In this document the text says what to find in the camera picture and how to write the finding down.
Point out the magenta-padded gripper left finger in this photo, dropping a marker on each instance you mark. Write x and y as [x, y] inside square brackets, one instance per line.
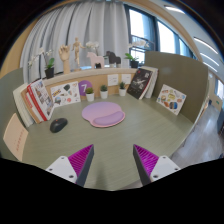
[62, 166]

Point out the white sticker sheet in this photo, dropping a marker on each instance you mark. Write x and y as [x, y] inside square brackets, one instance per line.
[65, 95]

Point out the window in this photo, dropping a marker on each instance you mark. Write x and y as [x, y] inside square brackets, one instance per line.
[166, 36]

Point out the wooden hand model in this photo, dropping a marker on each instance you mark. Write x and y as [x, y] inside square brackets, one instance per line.
[65, 53]

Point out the pink horse figurine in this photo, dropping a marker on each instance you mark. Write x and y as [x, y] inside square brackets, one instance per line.
[95, 60]

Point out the peach paper card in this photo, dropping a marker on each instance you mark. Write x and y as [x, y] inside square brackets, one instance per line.
[15, 136]

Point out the ceiling lights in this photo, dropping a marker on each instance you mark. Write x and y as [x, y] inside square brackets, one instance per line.
[205, 45]

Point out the wooden backboard with ledge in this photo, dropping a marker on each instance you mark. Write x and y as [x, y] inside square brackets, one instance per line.
[100, 78]

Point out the green desk partition panel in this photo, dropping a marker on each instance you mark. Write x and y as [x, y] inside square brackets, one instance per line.
[6, 93]
[180, 71]

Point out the succulent in white pot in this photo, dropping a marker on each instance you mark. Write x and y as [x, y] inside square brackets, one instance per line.
[122, 92]
[104, 94]
[90, 96]

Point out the purple round number sign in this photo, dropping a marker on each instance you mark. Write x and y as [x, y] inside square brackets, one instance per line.
[84, 87]

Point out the colourful food sticker card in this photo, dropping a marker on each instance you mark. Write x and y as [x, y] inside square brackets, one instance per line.
[171, 99]

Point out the red-spined photo cover book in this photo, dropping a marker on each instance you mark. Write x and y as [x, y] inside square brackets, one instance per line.
[41, 98]

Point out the black cover book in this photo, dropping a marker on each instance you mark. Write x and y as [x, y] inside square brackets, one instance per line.
[139, 83]

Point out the black horse figurine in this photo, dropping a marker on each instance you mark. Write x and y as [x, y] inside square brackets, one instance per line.
[113, 58]

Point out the black computer mouse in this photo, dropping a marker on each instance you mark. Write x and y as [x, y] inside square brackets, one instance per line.
[58, 125]

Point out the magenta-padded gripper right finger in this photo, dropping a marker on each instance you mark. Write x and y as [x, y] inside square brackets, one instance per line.
[163, 166]

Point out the purple round mouse pad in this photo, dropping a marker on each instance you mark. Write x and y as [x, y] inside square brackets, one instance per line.
[100, 111]

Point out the white wall socket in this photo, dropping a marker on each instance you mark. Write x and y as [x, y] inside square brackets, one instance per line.
[113, 80]

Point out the brown kraft book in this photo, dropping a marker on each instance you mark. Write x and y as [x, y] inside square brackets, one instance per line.
[27, 103]

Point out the grey pleated curtain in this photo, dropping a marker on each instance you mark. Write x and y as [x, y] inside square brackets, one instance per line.
[66, 23]

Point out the white red-striped book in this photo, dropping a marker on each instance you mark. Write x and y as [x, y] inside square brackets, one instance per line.
[32, 106]

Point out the wooden mannequin figure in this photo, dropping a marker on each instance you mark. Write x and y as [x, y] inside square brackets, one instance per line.
[77, 50]

